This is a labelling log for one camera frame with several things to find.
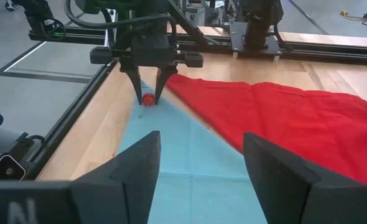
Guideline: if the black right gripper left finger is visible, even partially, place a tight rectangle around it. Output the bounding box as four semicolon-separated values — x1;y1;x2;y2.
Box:
70;130;162;224

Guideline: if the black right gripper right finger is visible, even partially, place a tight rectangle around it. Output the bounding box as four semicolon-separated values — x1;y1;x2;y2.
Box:
243;132;367;224

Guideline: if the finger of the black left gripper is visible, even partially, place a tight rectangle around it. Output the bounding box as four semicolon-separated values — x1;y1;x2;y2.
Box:
120;66;144;105
154;67;179;105

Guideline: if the red toy cherry with stem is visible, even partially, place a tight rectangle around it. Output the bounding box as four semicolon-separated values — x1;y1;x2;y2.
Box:
138;92;156;119

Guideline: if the red cloth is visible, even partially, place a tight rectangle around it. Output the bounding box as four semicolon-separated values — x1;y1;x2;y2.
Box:
165;73;367;187

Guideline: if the teal cloth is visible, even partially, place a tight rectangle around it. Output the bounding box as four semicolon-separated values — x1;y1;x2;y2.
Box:
116;79;269;224

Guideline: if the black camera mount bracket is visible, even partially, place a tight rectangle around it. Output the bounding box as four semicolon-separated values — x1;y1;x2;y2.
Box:
0;132;46;182

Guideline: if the black metal table frame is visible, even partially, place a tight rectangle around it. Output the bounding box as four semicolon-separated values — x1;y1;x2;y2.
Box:
24;24;367;181

